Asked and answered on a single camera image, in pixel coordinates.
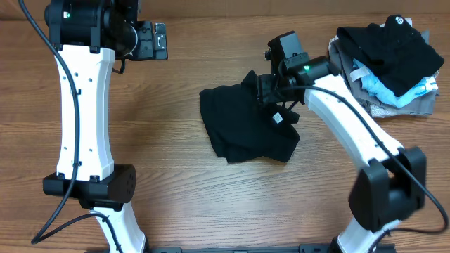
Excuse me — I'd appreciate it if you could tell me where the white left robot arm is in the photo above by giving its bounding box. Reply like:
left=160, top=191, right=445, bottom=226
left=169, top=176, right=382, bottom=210
left=43, top=0, right=168, bottom=252

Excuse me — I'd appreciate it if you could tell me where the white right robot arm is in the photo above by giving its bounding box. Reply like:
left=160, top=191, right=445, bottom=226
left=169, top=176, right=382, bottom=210
left=257, top=53, right=427, bottom=253

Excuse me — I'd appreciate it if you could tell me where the black t-shirt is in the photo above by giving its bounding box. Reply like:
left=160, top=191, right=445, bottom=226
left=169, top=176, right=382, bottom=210
left=199, top=71, right=300, bottom=163

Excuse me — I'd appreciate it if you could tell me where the grey folded garment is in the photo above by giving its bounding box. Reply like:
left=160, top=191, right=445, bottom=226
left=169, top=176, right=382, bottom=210
left=329, top=30, right=440, bottom=116

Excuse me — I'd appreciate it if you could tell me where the light blue folded garment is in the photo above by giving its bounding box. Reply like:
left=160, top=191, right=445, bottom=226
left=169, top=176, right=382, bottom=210
left=350, top=59, right=438, bottom=108

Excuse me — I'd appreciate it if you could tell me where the beige folded garment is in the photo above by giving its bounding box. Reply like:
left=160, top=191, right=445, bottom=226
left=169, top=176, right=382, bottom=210
left=328, top=36, right=386, bottom=117

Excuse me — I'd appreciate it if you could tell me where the black folded garment on pile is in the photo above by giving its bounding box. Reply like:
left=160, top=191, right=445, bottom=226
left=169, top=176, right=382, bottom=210
left=337, top=15, right=444, bottom=96

